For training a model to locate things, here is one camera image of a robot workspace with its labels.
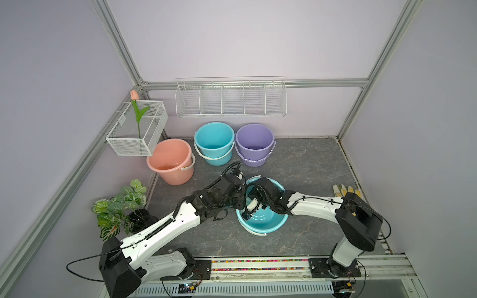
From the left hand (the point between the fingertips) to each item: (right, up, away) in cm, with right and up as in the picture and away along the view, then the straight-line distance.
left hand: (243, 197), depth 75 cm
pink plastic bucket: (-40, +14, +30) cm, 52 cm away
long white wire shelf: (-7, +49, +24) cm, 54 cm away
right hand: (+3, +3, +14) cm, 14 cm away
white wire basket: (-53, +25, +6) cm, 59 cm away
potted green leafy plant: (-44, -4, -7) cm, 45 cm away
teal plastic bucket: (+10, -14, +11) cm, 20 cm away
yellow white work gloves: (+51, -1, +19) cm, 55 cm away
